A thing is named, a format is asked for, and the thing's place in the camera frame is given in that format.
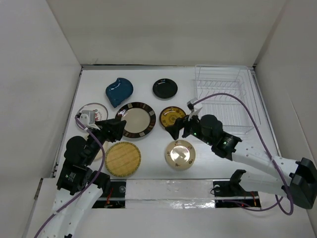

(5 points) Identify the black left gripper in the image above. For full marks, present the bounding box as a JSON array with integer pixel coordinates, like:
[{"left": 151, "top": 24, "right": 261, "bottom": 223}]
[{"left": 85, "top": 118, "right": 126, "bottom": 164}]

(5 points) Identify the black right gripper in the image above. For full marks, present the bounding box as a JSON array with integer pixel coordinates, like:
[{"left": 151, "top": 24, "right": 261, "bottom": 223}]
[{"left": 165, "top": 109, "right": 214, "bottom": 146}]

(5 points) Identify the yellow patterned small plate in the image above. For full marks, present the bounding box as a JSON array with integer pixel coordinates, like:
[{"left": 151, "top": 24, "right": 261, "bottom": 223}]
[{"left": 159, "top": 106, "right": 186, "bottom": 130}]

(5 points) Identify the cream bowl with characters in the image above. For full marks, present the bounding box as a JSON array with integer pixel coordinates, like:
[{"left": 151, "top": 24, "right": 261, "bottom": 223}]
[{"left": 165, "top": 140, "right": 196, "bottom": 171}]

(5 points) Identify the large brown-rimmed beige plate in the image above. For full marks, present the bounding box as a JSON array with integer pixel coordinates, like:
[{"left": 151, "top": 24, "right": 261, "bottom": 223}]
[{"left": 115, "top": 102, "right": 157, "bottom": 138}]

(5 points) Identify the round bamboo woven plate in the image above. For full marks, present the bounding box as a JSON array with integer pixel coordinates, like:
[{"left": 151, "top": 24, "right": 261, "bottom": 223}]
[{"left": 105, "top": 142, "right": 141, "bottom": 178}]

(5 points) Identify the dark blue leaf-shaped dish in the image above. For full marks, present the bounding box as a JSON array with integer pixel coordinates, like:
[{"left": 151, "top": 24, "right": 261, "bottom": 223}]
[{"left": 105, "top": 77, "right": 134, "bottom": 108}]

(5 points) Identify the small black round plate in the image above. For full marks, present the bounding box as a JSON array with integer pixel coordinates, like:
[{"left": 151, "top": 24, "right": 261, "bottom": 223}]
[{"left": 153, "top": 78, "right": 178, "bottom": 99}]

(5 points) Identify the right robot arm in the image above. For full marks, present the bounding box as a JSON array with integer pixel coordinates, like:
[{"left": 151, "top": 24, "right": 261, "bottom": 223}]
[{"left": 166, "top": 115, "right": 317, "bottom": 210}]

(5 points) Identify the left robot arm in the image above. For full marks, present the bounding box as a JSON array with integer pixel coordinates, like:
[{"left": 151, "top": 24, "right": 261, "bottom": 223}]
[{"left": 40, "top": 119, "right": 126, "bottom": 238}]

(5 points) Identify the white plate with red characters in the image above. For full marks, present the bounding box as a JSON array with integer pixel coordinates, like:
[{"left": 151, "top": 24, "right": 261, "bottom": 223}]
[{"left": 75, "top": 103, "right": 108, "bottom": 130}]

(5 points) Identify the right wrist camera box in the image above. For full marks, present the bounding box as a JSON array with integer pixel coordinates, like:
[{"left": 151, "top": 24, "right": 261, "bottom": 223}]
[{"left": 187, "top": 98, "right": 203, "bottom": 118}]

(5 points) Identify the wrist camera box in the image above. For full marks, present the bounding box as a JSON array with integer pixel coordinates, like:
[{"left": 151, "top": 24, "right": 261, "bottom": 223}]
[
  {"left": 76, "top": 110, "right": 96, "bottom": 126},
  {"left": 187, "top": 98, "right": 203, "bottom": 118}
]

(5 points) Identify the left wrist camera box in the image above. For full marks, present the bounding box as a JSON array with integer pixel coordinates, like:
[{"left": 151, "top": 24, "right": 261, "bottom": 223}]
[{"left": 76, "top": 110, "right": 96, "bottom": 126}]

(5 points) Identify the white wire dish rack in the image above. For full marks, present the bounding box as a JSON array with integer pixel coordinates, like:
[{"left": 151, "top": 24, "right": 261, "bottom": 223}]
[{"left": 195, "top": 64, "right": 261, "bottom": 134}]

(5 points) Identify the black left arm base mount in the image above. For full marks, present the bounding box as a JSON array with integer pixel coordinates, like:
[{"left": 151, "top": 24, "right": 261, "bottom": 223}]
[{"left": 92, "top": 179, "right": 126, "bottom": 209}]

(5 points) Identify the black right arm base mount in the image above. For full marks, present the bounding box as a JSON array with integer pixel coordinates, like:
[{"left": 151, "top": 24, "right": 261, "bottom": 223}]
[{"left": 210, "top": 180, "right": 261, "bottom": 208}]

